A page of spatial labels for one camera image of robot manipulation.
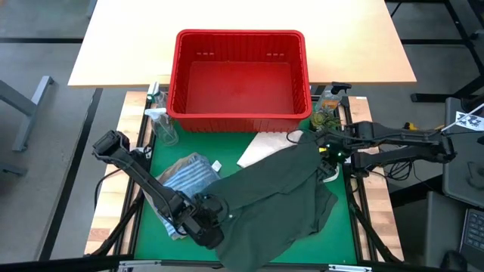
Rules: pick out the black keyboard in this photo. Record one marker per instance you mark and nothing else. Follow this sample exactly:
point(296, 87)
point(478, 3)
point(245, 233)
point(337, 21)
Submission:
point(474, 234)

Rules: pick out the dark grey desk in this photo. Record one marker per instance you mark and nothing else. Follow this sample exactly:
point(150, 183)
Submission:
point(457, 181)

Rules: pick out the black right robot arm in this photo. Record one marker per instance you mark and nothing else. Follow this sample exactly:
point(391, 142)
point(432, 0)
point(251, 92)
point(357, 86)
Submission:
point(401, 145)

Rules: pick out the cream canvas tote bag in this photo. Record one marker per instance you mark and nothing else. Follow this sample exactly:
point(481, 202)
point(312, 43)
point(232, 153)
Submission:
point(264, 147)

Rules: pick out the white paper garment tag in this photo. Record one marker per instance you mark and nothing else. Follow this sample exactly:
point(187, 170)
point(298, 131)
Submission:
point(216, 165)

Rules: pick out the amber spray bottle black trigger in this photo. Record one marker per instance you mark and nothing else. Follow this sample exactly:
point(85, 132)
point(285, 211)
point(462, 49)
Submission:
point(329, 99)

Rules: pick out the black aluminium table frame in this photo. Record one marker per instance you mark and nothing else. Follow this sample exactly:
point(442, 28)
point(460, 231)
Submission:
point(132, 234)

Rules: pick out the small potted succulent plant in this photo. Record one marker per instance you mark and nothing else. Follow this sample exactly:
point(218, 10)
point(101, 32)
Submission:
point(323, 119)

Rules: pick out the clear plastic spray bottle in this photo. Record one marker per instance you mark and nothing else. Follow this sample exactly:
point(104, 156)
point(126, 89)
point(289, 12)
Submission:
point(164, 126)

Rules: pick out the thin white rod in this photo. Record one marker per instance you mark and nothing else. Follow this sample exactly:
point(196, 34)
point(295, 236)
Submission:
point(461, 117)

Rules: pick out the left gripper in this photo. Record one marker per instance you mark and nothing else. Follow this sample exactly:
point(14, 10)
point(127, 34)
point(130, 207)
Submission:
point(206, 223)

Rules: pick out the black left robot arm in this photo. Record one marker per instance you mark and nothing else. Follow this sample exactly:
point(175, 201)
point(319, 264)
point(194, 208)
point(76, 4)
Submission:
point(143, 177)

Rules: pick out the black table base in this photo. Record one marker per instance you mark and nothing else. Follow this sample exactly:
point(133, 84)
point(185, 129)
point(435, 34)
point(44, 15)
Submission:
point(435, 97)

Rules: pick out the silver camera mount bar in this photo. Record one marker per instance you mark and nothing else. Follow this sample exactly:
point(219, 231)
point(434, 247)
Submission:
point(140, 266)

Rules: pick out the light wooden table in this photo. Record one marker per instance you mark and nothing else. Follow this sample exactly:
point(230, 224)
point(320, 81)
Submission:
point(132, 38)

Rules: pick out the black computer mouse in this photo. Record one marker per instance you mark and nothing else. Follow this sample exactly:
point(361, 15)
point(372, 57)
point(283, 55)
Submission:
point(453, 260)

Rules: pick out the khaki trousers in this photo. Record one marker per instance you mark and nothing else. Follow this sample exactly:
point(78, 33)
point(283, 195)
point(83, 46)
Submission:
point(177, 163)

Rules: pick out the white printed flag tag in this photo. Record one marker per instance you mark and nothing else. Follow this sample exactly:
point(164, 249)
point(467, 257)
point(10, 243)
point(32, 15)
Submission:
point(469, 121)

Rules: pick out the red plastic laundry bin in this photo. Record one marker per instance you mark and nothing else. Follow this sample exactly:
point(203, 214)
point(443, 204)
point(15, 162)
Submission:
point(238, 87)

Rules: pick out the dark green garment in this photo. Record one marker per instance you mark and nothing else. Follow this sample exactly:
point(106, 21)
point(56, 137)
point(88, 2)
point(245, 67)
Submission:
point(272, 204)

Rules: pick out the blue striped shirt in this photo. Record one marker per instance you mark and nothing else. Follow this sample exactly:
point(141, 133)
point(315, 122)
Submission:
point(189, 177)

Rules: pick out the grey metal table leg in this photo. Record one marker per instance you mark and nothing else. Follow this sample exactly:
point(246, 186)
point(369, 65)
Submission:
point(34, 102)

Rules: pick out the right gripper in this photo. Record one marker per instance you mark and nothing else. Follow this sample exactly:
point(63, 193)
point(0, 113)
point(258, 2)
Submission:
point(336, 147)

